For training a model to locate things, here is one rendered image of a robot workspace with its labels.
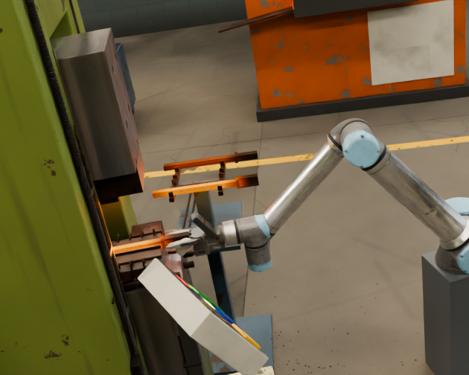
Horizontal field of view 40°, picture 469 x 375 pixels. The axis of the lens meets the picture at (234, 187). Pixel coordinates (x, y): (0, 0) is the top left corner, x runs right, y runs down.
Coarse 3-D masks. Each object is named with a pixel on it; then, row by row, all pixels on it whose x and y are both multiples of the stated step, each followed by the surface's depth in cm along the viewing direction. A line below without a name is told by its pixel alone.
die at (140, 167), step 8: (136, 168) 210; (120, 176) 211; (128, 176) 211; (136, 176) 211; (96, 184) 211; (104, 184) 211; (112, 184) 212; (120, 184) 212; (128, 184) 212; (136, 184) 212; (104, 192) 212; (112, 192) 213; (120, 192) 213; (128, 192) 213; (136, 192) 214
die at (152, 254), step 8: (128, 240) 243; (136, 240) 242; (144, 248) 235; (152, 248) 235; (160, 248) 235; (120, 256) 235; (128, 256) 234; (136, 256) 233; (144, 256) 232; (152, 256) 231; (160, 256) 231; (120, 264) 231; (128, 264) 231; (136, 264) 230; (128, 272) 227; (136, 272) 228; (128, 280) 229
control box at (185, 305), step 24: (168, 288) 178; (192, 288) 190; (168, 312) 173; (192, 312) 167; (216, 312) 178; (192, 336) 163; (216, 336) 167; (240, 336) 172; (240, 360) 174; (264, 360) 179
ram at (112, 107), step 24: (72, 48) 196; (96, 48) 191; (72, 72) 189; (96, 72) 190; (120, 72) 214; (72, 96) 192; (96, 96) 193; (120, 96) 202; (96, 120) 196; (120, 120) 197; (96, 144) 200; (120, 144) 200; (96, 168) 203; (120, 168) 204
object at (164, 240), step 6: (162, 234) 239; (174, 234) 238; (180, 234) 237; (186, 234) 236; (144, 240) 238; (150, 240) 237; (156, 240) 237; (162, 240) 235; (168, 240) 237; (174, 240) 237; (114, 246) 238; (120, 246) 237; (126, 246) 236; (132, 246) 236; (138, 246) 236; (144, 246) 236; (162, 246) 236; (114, 252) 236
